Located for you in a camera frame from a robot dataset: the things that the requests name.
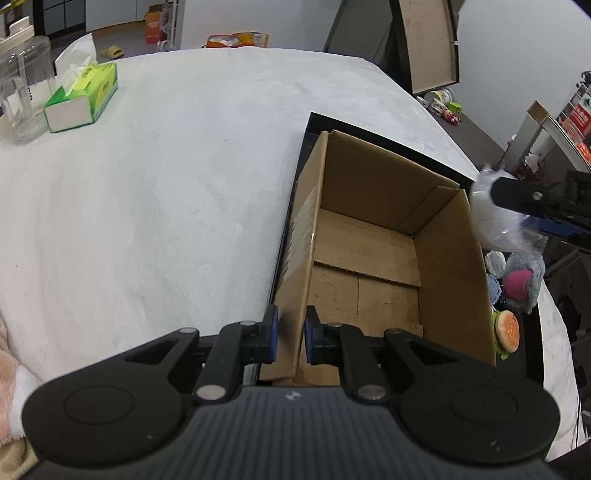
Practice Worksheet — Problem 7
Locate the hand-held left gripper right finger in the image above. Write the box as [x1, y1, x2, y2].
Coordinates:
[302, 305, 462, 402]

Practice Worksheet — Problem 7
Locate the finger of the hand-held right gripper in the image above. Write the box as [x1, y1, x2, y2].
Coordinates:
[519, 215, 591, 241]
[490, 178, 591, 217]

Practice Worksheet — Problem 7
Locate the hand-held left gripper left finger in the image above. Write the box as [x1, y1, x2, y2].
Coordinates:
[124, 305, 280, 401]

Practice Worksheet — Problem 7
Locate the grey and pink plush toy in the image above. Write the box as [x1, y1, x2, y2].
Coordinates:
[501, 251, 546, 315]

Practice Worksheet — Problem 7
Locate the clear plastic white packet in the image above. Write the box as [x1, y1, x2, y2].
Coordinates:
[468, 166, 550, 254]

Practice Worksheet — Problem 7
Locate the grey white soft toy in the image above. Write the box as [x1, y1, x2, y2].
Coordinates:
[485, 251, 507, 278]

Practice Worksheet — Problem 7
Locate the brown cardboard box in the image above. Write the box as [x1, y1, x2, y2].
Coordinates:
[259, 130, 498, 387]

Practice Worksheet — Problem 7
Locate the burger plush toy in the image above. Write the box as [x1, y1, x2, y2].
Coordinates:
[492, 309, 522, 361]

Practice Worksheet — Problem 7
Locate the black tray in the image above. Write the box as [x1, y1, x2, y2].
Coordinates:
[249, 112, 546, 388]

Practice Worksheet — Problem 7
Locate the red basket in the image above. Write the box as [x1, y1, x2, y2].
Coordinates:
[516, 156, 548, 182]

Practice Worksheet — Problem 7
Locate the white side table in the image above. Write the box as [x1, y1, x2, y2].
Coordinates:
[501, 99, 591, 185]

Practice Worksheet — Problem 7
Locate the grey low platform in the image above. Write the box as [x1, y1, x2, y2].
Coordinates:
[416, 97, 506, 169]

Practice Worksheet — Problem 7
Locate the white jar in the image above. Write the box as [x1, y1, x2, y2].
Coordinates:
[425, 89, 456, 110]

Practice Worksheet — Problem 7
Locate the brown framed board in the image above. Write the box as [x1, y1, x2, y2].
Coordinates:
[396, 0, 461, 96]

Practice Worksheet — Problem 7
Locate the pink blanket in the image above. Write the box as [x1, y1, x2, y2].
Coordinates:
[0, 318, 42, 480]

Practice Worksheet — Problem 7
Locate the orange plastic bag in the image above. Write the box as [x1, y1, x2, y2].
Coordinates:
[205, 31, 270, 49]

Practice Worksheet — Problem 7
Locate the green tissue box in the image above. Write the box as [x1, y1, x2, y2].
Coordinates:
[44, 39, 119, 134]

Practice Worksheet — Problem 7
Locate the orange cardboard carton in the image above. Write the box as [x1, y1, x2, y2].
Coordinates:
[145, 4, 171, 45]

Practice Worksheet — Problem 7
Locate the clear plastic bottle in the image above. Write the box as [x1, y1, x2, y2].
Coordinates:
[0, 21, 55, 145]

